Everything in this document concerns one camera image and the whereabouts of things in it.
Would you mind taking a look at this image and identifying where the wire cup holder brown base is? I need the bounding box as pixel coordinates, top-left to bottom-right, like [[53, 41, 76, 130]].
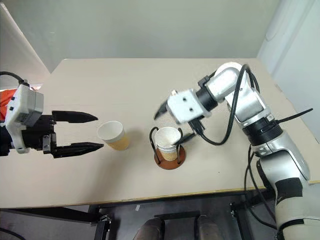
[[148, 126, 187, 171]]

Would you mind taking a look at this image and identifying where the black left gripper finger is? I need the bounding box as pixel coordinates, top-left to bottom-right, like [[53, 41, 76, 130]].
[[50, 142, 105, 160], [51, 109, 99, 124]]

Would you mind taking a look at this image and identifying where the dark rounded shape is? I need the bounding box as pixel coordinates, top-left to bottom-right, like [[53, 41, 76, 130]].
[[196, 214, 221, 240], [136, 216, 165, 240]]

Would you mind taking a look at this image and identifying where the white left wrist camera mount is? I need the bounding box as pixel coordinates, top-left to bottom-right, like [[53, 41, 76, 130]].
[[4, 83, 45, 154]]

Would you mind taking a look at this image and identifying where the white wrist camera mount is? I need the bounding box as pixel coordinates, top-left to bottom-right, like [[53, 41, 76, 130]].
[[4, 83, 45, 154], [166, 88, 211, 125]]

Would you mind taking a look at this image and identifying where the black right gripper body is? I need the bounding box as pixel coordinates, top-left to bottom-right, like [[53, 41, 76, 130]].
[[187, 118, 205, 135]]

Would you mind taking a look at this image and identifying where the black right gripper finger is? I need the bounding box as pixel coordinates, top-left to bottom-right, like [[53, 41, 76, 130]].
[[153, 100, 171, 120], [171, 133, 196, 146]]

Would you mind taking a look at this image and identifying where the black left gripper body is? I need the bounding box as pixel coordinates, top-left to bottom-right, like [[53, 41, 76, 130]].
[[21, 113, 58, 155]]

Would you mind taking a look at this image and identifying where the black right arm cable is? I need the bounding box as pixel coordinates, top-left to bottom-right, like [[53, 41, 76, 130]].
[[197, 63, 261, 146]]

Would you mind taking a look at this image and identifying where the black metal table frame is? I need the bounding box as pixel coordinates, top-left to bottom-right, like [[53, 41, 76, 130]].
[[0, 186, 277, 240]]

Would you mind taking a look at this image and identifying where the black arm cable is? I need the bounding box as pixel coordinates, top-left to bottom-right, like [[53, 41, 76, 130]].
[[197, 63, 261, 146], [0, 71, 28, 87]]

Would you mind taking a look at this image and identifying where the white partition board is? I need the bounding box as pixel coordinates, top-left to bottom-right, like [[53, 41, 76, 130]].
[[0, 2, 51, 87]]

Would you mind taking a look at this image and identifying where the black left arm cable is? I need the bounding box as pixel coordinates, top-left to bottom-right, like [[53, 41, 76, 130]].
[[0, 71, 28, 87]]

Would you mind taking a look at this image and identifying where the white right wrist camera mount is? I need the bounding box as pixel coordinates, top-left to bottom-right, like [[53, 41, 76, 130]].
[[166, 88, 211, 125]]

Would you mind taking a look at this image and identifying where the black cable tie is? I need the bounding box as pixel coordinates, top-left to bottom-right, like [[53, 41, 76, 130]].
[[276, 108, 314, 124]]

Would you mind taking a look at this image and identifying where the brown ribbed paper cup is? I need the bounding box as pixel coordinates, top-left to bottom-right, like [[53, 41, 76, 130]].
[[96, 120, 131, 152], [158, 147, 179, 162], [154, 126, 182, 152]]

